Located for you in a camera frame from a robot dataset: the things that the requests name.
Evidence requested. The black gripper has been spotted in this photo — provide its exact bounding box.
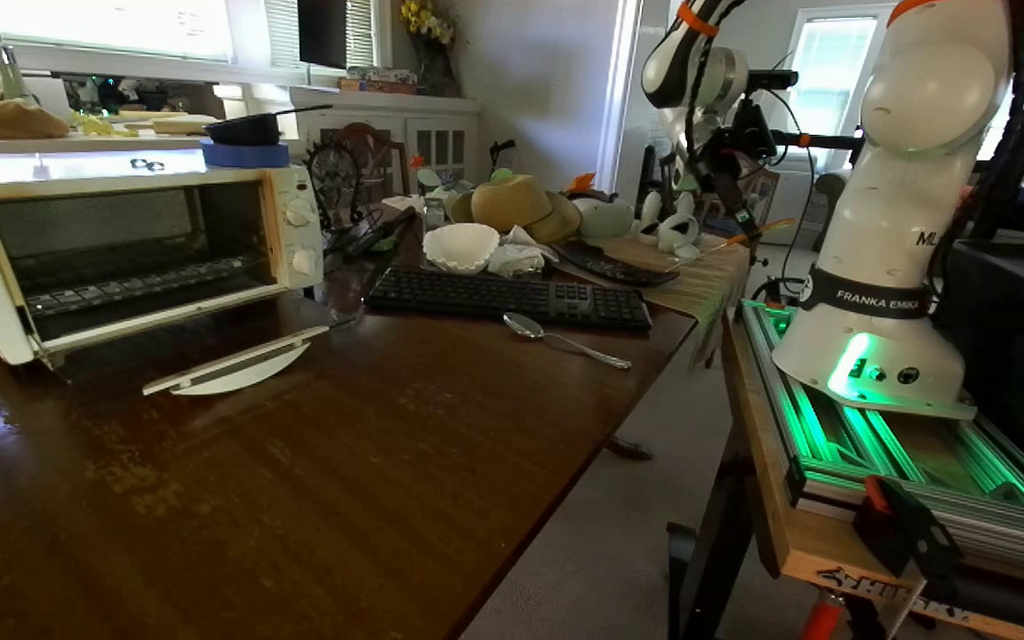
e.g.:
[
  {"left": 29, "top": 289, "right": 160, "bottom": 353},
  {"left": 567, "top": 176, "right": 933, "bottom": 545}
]
[{"left": 719, "top": 100, "right": 784, "bottom": 180}]

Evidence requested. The black plate with contents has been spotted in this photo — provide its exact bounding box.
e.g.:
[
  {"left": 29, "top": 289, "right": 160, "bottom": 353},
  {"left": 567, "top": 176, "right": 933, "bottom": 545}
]
[{"left": 554, "top": 237, "right": 682, "bottom": 292}]

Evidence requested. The white figurine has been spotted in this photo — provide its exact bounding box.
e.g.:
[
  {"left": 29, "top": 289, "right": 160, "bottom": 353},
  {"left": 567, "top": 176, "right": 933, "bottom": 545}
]
[{"left": 639, "top": 189, "right": 708, "bottom": 267}]

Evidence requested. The woven beige placemat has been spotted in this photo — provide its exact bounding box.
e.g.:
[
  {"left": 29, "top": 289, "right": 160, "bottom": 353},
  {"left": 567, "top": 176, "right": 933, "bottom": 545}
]
[{"left": 598, "top": 233, "right": 755, "bottom": 329}]

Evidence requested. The pale green bowl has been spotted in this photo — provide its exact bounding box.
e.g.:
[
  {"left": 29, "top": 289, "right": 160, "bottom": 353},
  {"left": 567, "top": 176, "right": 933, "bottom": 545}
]
[{"left": 567, "top": 197, "right": 639, "bottom": 250}]

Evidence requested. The crumpled white plastic bag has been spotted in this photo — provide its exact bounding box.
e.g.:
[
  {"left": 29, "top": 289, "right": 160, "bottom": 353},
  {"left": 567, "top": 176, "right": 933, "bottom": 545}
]
[{"left": 485, "top": 224, "right": 554, "bottom": 286}]

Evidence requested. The black computer keyboard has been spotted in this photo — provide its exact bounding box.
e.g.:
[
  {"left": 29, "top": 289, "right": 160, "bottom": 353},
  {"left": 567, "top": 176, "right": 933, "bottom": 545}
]
[{"left": 363, "top": 265, "right": 659, "bottom": 339}]

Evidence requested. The silver metal spoon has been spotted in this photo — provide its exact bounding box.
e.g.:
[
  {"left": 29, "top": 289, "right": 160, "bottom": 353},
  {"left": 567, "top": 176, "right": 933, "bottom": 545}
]
[{"left": 499, "top": 310, "right": 636, "bottom": 374}]

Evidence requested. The white glass door cabinet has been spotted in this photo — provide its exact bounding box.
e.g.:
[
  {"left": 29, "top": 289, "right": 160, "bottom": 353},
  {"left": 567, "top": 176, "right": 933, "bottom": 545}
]
[{"left": 295, "top": 89, "right": 485, "bottom": 197}]

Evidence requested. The white bowl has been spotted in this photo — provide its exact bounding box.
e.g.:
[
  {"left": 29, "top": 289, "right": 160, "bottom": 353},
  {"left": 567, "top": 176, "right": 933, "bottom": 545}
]
[{"left": 420, "top": 222, "right": 504, "bottom": 276}]

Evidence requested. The large black box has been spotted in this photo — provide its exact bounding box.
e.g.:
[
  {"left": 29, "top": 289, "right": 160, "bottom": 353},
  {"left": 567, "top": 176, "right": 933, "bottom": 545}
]
[{"left": 930, "top": 224, "right": 1024, "bottom": 499}]

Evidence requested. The yellow flower plant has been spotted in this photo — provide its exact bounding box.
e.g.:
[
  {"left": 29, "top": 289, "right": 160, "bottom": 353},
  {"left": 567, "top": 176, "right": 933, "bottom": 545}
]
[{"left": 394, "top": 0, "right": 461, "bottom": 52}]

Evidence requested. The ornate dark wooden chair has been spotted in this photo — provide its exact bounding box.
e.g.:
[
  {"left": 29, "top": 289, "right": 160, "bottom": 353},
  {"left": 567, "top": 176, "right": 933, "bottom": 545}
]
[{"left": 301, "top": 121, "right": 413, "bottom": 237}]

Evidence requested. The orange black bar clamp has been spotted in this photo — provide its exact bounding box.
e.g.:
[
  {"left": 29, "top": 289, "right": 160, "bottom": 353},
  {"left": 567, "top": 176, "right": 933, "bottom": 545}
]
[{"left": 796, "top": 472, "right": 969, "bottom": 640}]

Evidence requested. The white toaster oven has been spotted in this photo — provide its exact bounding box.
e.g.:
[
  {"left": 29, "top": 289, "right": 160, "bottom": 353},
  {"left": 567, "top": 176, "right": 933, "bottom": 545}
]
[{"left": 0, "top": 159, "right": 333, "bottom": 402}]

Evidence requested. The small black pan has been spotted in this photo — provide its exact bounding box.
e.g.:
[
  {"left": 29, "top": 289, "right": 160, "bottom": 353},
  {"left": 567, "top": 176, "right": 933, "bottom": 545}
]
[{"left": 203, "top": 100, "right": 338, "bottom": 150}]

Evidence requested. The silver faucet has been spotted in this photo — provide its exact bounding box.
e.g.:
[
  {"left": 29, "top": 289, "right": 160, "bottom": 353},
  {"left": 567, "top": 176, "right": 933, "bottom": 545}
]
[{"left": 0, "top": 0, "right": 34, "bottom": 108}]

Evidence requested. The black camera bar on stand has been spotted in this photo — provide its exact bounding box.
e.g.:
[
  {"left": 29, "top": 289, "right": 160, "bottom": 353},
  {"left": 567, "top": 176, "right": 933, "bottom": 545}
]
[{"left": 746, "top": 64, "right": 805, "bottom": 96}]

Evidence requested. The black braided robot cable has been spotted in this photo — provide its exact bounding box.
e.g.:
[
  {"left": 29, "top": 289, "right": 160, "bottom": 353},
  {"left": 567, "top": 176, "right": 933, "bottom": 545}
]
[{"left": 954, "top": 0, "right": 1024, "bottom": 259}]

